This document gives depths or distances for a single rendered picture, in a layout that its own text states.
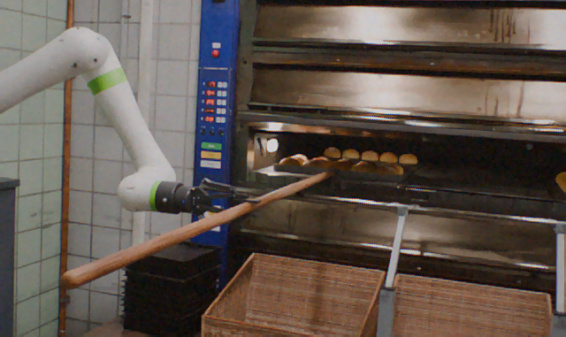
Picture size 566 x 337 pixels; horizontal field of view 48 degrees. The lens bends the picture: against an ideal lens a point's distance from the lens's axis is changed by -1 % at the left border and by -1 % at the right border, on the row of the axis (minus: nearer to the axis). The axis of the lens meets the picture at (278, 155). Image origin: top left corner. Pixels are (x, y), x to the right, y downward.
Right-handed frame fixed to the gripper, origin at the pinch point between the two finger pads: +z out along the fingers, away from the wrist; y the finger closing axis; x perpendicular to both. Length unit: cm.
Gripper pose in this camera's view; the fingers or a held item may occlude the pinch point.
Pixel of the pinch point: (247, 207)
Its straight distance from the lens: 177.1
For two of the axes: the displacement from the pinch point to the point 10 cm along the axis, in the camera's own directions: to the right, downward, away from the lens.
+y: -0.6, 9.9, 0.9
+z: 9.5, 0.9, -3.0
